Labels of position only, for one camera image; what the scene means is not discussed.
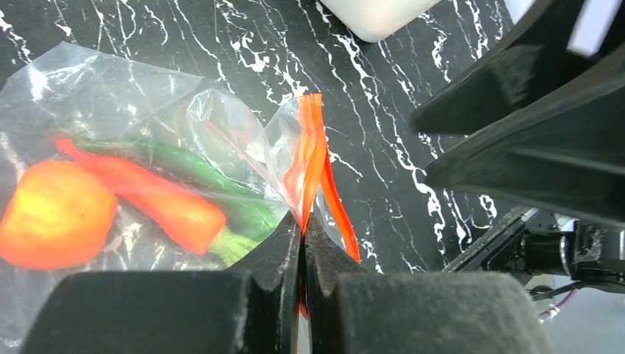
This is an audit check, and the white plastic food bin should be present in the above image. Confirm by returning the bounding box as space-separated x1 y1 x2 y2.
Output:
320 0 441 43

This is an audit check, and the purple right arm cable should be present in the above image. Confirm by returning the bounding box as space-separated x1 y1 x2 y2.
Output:
537 288 582 321

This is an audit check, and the green toy cucumber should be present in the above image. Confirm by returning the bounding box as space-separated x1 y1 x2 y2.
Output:
74 137 279 241

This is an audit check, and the orange toy fruit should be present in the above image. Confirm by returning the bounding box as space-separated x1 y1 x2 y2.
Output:
1 161 118 271

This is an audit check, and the clear zip bag orange zipper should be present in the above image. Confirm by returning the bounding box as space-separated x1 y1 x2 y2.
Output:
1 43 360 353

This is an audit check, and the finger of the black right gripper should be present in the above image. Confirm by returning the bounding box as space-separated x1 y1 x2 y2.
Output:
410 1 624 135
425 74 624 226

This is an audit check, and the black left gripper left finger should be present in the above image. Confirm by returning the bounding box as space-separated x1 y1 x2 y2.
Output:
21 213 301 353

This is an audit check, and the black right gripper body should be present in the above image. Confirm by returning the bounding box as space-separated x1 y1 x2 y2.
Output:
444 206 624 294

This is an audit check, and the orange toy carrot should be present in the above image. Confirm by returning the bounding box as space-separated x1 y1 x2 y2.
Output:
55 138 260 266

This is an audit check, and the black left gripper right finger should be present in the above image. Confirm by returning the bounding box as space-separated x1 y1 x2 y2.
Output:
304 217 554 353

